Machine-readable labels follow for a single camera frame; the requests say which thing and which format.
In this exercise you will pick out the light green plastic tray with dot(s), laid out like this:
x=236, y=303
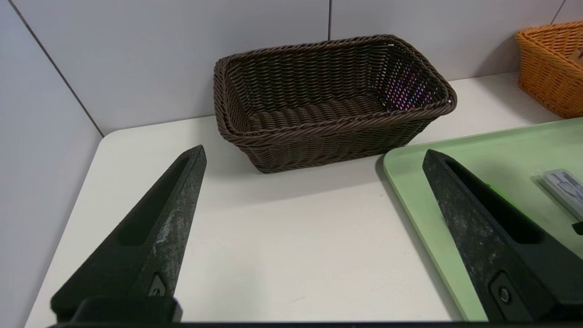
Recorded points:
x=410, y=182

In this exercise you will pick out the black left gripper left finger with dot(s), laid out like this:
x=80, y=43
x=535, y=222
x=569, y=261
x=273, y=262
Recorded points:
x=150, y=255

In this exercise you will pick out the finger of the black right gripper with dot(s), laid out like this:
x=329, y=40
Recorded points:
x=578, y=228

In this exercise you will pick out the clear grey cutlery case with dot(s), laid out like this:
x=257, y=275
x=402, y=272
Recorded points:
x=565, y=187

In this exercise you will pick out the dark brown wicker basket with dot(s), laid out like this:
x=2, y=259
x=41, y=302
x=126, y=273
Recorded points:
x=332, y=150

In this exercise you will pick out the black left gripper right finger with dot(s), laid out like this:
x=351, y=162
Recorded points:
x=483, y=246

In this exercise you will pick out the orange wicker basket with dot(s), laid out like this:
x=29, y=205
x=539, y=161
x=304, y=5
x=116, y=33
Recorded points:
x=546, y=77

